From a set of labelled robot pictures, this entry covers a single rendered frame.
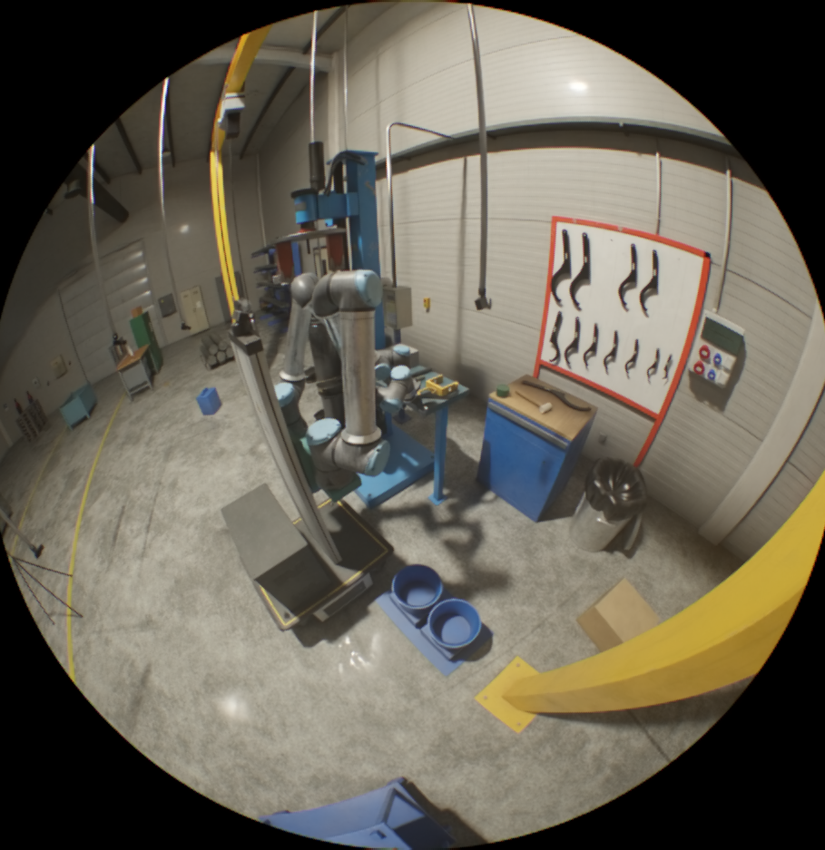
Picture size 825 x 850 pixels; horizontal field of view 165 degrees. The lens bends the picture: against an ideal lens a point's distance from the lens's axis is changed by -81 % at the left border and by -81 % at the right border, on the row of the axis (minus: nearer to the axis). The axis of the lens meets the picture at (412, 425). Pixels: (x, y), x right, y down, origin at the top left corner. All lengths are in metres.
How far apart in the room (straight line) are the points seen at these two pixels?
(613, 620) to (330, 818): 2.03
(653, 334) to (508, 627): 2.56
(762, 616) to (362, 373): 1.12
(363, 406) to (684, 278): 2.56
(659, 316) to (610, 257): 0.65
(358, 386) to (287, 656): 1.86
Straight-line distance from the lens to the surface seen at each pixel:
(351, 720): 2.09
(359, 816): 2.02
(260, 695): 2.30
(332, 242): 2.26
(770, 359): 2.96
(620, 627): 2.14
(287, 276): 2.20
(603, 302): 2.85
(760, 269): 2.89
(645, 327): 2.79
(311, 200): 2.25
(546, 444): 2.08
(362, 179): 2.43
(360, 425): 1.00
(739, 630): 0.60
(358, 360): 0.91
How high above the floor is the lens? 2.03
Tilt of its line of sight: 37 degrees down
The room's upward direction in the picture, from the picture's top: 2 degrees counter-clockwise
